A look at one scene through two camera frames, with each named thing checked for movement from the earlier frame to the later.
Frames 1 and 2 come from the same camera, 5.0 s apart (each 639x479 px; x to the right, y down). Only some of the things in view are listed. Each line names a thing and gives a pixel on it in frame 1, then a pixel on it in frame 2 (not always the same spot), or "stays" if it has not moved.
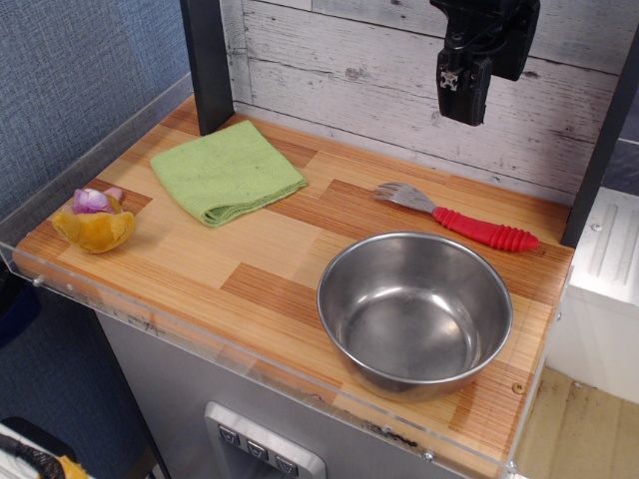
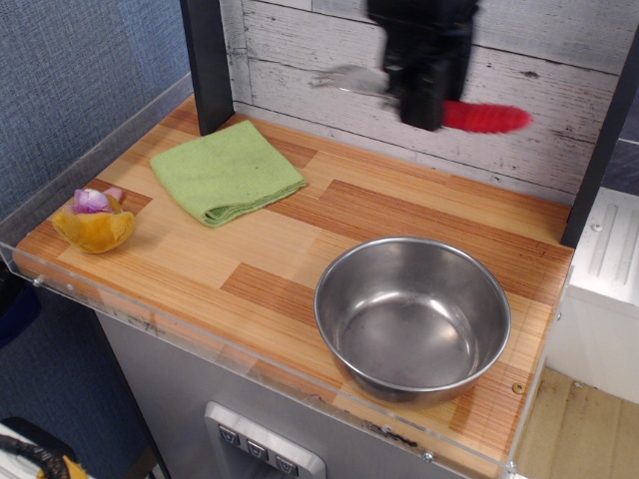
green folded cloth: x=223 y=173 stays
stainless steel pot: x=414 y=316 stays
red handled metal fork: x=413 y=197 -> x=457 y=115
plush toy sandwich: x=96 y=221 stays
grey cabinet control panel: x=241 y=446 stays
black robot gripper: x=506 y=29 -> x=425 y=33
